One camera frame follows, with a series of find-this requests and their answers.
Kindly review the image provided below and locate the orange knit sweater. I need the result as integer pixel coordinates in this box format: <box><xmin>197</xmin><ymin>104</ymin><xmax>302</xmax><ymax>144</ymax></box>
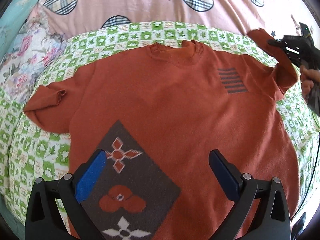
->
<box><xmin>24</xmin><ymin>29</ymin><xmax>300</xmax><ymax>239</ymax></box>

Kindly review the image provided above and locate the person's right hand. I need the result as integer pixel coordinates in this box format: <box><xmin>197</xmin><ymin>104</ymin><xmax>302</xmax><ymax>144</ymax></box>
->
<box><xmin>299</xmin><ymin>65</ymin><xmax>320</xmax><ymax>101</ymax></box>

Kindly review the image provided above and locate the green white checkered blanket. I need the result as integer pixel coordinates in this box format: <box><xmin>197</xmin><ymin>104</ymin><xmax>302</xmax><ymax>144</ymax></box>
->
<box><xmin>1</xmin><ymin>21</ymin><xmax>319</xmax><ymax>237</ymax></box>

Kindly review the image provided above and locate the white floral pillow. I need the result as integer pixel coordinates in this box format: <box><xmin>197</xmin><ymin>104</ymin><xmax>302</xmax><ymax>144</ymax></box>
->
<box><xmin>1</xmin><ymin>20</ymin><xmax>66</xmax><ymax>104</ymax></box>

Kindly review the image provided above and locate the teal floral pillow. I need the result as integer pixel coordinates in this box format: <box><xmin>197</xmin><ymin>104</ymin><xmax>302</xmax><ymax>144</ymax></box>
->
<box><xmin>1</xmin><ymin>0</ymin><xmax>38</xmax><ymax>58</ymax></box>

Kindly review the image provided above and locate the pink quilt with plaid hearts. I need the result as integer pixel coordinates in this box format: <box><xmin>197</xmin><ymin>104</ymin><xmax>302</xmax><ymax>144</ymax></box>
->
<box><xmin>28</xmin><ymin>0</ymin><xmax>276</xmax><ymax>37</ymax></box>

